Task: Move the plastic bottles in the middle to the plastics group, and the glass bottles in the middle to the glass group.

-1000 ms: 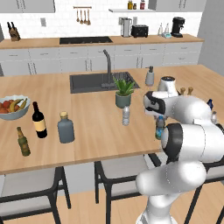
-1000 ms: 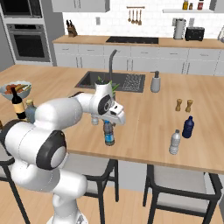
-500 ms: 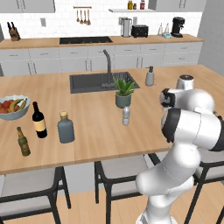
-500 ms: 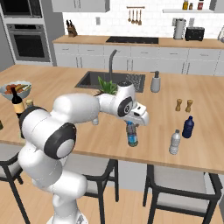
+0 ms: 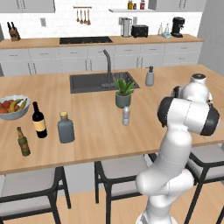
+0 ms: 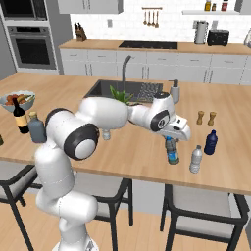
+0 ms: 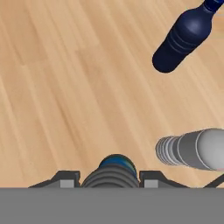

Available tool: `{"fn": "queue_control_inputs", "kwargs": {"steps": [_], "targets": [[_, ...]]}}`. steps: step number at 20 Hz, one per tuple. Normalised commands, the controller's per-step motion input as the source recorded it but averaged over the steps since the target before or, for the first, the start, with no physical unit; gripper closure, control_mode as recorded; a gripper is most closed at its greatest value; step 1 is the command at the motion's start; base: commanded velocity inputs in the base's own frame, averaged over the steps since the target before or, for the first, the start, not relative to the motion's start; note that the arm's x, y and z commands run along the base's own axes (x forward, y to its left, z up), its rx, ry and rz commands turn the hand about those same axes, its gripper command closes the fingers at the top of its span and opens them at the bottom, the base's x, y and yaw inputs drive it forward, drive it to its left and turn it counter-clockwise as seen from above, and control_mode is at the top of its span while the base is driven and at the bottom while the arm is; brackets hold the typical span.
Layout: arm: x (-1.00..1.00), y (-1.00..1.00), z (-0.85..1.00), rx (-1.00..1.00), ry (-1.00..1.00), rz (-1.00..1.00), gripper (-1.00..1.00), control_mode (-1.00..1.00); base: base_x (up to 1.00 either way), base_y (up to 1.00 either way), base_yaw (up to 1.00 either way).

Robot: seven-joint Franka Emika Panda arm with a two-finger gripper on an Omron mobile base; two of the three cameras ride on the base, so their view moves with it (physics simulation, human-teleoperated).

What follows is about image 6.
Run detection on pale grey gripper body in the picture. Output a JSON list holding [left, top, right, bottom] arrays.
[[162, 123, 192, 142]]

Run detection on plastic bottle with blue label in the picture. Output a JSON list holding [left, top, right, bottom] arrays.
[[164, 135, 180, 166]]

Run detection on wooden salt shaker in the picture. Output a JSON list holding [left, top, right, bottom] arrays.
[[196, 110, 206, 126]]

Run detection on clear plastic bottle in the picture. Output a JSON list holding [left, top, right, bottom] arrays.
[[188, 144, 204, 175]]

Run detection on dark blue bottle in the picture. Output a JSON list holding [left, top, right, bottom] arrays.
[[203, 129, 220, 156]]

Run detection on wooden pepper shaker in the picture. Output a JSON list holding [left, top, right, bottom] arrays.
[[207, 111, 218, 127]]

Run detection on grey soap dispenser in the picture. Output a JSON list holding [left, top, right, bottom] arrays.
[[169, 78, 181, 105]]

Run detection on white base cupboards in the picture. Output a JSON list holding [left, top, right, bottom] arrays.
[[59, 48, 251, 86]]

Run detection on green plant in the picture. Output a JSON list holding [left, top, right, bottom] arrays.
[[109, 84, 134, 106]]

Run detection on small clear glass bottle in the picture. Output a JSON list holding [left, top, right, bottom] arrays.
[[102, 128, 113, 142]]

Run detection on black stool with grey seat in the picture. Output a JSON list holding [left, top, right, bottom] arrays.
[[159, 183, 251, 251], [71, 171, 134, 251], [0, 160, 44, 251]]

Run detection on grey tap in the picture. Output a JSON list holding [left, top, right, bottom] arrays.
[[122, 55, 133, 93]]

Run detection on dark sink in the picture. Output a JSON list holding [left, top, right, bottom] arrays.
[[83, 78, 165, 104]]

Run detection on black hob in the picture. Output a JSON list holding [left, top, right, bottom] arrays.
[[118, 40, 179, 51]]

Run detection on steel kettle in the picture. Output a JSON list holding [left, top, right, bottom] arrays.
[[192, 20, 210, 45]]

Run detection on black toaster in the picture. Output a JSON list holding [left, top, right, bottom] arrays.
[[206, 29, 230, 47]]

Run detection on grey appliance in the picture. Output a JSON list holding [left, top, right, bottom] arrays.
[[243, 31, 251, 49]]

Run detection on wooden knife block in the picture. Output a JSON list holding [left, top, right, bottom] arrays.
[[74, 22, 88, 43]]

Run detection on grey glass bottle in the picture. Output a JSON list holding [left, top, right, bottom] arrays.
[[27, 111, 48, 144]]

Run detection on dark wine bottle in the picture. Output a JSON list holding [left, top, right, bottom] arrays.
[[12, 96, 30, 135]]

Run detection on bowl of fruit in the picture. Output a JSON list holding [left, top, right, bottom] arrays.
[[0, 90, 36, 114]]

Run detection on steel microwave oven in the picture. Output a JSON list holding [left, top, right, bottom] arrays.
[[0, 0, 50, 22]]

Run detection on white wall shelf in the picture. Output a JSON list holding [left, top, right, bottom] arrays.
[[181, 9, 241, 16]]

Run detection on white wall cupboard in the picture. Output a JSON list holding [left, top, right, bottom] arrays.
[[234, 0, 251, 16]]

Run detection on white wall cupboards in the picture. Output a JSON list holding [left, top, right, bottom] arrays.
[[57, 0, 125, 15]]

